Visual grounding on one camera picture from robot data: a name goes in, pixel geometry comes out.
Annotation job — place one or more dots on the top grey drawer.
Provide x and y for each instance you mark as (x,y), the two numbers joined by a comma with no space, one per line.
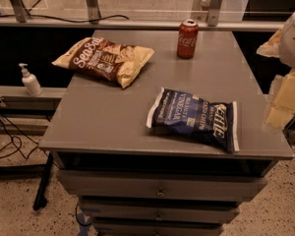
(165,187)

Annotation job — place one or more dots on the grey drawer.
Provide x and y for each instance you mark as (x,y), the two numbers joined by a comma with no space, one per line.
(139,228)
(165,187)
(159,210)

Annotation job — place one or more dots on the red coca-cola can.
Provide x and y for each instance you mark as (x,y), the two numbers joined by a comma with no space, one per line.
(187,39)

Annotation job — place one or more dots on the brown sea salt chip bag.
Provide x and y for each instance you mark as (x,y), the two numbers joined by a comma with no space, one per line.
(100,58)

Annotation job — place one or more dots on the metal railing post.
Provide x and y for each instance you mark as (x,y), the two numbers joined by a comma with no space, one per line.
(19,10)
(93,11)
(213,12)

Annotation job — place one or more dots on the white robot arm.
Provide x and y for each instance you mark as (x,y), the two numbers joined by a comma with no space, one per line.
(281,101)

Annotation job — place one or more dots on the grey drawer cabinet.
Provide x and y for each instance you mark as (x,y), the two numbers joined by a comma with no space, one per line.
(177,152)

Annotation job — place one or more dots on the right metal railing post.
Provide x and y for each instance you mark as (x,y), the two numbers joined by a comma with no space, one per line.
(213,12)

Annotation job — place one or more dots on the black metal stand leg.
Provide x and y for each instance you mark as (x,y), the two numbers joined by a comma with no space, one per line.
(40,199)

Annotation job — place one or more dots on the white pump dispenser bottle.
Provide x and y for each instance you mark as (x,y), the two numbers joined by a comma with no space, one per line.
(30,81)

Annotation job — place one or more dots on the middle grey drawer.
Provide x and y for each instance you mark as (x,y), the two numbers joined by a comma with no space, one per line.
(159,210)

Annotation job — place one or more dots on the blue kettle chip bag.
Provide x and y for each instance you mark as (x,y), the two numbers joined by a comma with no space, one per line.
(186,114)

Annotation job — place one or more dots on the bottom grey drawer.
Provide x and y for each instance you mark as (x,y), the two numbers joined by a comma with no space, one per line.
(139,228)

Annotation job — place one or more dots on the left metal railing post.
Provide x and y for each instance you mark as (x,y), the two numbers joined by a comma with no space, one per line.
(19,10)

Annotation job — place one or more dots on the middle metal railing post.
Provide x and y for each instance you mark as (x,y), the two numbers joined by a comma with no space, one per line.
(93,11)

